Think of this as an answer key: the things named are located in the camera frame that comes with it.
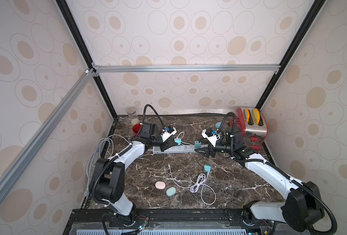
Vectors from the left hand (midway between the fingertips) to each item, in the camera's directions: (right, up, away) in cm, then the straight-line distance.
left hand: (177, 140), depth 84 cm
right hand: (+13, -1, -6) cm, 15 cm away
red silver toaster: (+48, +10, +8) cm, 49 cm away
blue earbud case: (+31, +10, +28) cm, 43 cm away
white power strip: (+1, -7, +14) cm, 15 cm away
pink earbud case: (-10, -26, 0) cm, 28 cm away
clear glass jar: (-32, +17, +19) cm, 41 cm away
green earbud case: (-4, -28, -3) cm, 29 cm away
